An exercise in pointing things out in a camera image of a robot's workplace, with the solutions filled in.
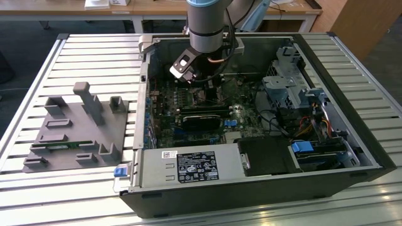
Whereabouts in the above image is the green motherboard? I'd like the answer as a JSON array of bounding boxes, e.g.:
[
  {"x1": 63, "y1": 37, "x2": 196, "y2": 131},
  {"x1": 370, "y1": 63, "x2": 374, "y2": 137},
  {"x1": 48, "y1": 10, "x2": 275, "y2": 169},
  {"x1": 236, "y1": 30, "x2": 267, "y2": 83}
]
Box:
[{"x1": 147, "y1": 75, "x2": 271, "y2": 149}]

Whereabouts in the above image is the silver metal drive cage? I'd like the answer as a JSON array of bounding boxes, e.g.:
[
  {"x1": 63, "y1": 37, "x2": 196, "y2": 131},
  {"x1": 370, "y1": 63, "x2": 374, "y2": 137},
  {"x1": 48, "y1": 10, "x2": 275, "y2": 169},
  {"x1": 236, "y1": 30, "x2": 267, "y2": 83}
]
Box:
[{"x1": 262, "y1": 46, "x2": 315, "y2": 111}]

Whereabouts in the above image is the black graphics card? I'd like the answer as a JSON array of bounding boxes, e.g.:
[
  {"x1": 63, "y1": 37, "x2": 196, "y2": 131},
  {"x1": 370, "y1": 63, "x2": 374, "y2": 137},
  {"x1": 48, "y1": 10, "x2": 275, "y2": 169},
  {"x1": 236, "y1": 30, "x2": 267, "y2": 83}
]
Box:
[{"x1": 180, "y1": 114, "x2": 220, "y2": 131}]

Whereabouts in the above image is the CPU socket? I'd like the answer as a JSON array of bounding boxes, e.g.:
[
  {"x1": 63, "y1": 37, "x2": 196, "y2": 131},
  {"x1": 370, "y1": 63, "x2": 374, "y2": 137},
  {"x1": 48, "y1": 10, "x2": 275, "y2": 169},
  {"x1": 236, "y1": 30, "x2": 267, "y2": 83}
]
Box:
[{"x1": 191, "y1": 88, "x2": 227, "y2": 106}]

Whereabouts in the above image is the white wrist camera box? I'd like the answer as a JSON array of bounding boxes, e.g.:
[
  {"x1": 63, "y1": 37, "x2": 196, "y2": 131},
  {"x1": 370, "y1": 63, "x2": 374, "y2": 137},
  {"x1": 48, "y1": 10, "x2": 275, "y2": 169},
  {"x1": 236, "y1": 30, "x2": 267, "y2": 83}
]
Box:
[{"x1": 169, "y1": 48, "x2": 200, "y2": 80}]

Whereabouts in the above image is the wooden desk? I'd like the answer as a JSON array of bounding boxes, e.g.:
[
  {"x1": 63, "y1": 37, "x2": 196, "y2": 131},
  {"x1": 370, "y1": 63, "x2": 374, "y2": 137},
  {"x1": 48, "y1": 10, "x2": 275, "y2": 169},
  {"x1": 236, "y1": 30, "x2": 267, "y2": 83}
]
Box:
[{"x1": 0, "y1": 0, "x2": 323, "y2": 33}]

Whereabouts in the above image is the small silver heat sink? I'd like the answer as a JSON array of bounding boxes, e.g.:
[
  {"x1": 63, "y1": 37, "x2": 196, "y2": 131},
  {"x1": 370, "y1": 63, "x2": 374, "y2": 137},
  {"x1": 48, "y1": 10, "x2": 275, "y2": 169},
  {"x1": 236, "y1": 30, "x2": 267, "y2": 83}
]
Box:
[{"x1": 224, "y1": 131, "x2": 244, "y2": 143}]

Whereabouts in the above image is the blue disk carrier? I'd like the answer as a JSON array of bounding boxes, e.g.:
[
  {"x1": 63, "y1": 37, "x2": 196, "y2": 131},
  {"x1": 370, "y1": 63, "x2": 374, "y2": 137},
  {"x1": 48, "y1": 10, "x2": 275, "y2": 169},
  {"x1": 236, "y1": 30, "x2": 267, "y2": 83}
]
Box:
[{"x1": 290, "y1": 140, "x2": 315, "y2": 155}]

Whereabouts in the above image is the green RAM stick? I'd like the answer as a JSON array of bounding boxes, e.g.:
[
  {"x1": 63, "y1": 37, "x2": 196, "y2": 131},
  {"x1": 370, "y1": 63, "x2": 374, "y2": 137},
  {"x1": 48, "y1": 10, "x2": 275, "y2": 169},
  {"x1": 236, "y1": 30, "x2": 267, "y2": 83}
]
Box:
[{"x1": 47, "y1": 140, "x2": 95, "y2": 149}]

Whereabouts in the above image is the yellow red wire bundle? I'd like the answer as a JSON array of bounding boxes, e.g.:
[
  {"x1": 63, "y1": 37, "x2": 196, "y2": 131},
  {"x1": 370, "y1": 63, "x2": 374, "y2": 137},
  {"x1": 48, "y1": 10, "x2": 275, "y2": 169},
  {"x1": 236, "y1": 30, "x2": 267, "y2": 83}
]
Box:
[{"x1": 295, "y1": 116, "x2": 334, "y2": 137}]

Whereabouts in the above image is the wooden cabinet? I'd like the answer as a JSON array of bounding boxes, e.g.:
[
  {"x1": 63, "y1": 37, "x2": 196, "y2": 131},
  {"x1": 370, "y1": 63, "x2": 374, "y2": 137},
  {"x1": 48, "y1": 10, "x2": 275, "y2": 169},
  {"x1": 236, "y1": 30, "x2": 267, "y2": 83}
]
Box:
[{"x1": 308, "y1": 0, "x2": 402, "y2": 62}]

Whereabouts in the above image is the black open PC case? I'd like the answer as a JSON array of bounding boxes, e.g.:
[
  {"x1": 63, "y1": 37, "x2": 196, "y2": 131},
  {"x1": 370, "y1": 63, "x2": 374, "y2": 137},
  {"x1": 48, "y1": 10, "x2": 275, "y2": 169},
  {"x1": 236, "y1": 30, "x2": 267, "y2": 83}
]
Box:
[{"x1": 117, "y1": 32, "x2": 396, "y2": 218}]

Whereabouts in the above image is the pale blue teach pendant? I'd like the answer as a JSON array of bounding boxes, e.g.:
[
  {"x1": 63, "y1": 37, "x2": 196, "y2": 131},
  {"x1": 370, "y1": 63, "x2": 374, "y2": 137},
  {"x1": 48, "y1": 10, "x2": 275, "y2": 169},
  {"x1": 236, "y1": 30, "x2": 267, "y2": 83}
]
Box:
[{"x1": 240, "y1": 0, "x2": 271, "y2": 32}]

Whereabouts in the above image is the silver power supply unit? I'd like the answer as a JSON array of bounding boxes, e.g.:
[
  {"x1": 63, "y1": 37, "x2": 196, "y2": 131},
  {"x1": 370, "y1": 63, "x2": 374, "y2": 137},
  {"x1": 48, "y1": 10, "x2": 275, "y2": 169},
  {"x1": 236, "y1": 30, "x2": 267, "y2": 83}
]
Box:
[{"x1": 137, "y1": 143, "x2": 246, "y2": 188}]

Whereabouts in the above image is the grey plastic parts rack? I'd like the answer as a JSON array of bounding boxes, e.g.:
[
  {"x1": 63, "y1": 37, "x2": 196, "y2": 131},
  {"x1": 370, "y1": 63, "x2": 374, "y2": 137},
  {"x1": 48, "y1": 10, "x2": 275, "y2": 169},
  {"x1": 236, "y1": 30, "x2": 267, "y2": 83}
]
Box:
[{"x1": 21, "y1": 81, "x2": 129, "y2": 174}]

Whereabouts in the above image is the blue case latch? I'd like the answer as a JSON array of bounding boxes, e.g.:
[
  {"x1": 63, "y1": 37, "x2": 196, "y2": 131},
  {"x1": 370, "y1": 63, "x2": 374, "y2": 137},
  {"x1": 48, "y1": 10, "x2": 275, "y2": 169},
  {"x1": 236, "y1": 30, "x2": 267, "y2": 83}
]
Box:
[{"x1": 113, "y1": 165, "x2": 129, "y2": 178}]

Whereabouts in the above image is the white cardboard box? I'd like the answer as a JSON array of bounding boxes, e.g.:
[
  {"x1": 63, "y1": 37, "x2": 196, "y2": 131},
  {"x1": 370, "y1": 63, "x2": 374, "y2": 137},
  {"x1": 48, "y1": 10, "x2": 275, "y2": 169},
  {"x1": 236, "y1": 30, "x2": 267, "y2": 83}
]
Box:
[{"x1": 84, "y1": 0, "x2": 111, "y2": 10}]

